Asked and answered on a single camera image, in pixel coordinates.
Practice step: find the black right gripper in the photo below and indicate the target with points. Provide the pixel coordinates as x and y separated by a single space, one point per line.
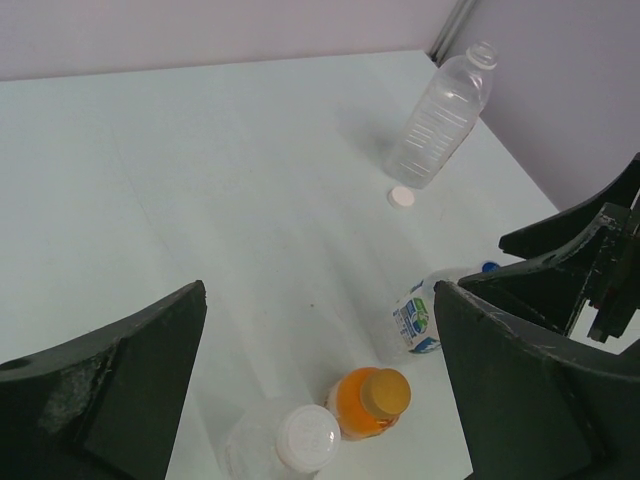
585 258

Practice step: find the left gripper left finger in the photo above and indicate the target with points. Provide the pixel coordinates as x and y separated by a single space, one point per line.
107 404

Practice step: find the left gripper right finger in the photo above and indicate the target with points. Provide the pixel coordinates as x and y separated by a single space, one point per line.
532 403

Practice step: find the clear bottle blue cap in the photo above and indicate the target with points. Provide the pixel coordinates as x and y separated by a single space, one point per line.
408 328

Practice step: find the large clear bottle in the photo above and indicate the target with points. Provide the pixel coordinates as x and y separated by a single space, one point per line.
444 116

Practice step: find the orange juice bottle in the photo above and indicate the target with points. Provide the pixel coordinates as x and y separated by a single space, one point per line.
368 401

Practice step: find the small clear bottle white cap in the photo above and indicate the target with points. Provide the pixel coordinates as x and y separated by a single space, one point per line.
280 439

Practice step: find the right aluminium frame post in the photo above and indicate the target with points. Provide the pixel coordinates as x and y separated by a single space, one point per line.
454 24

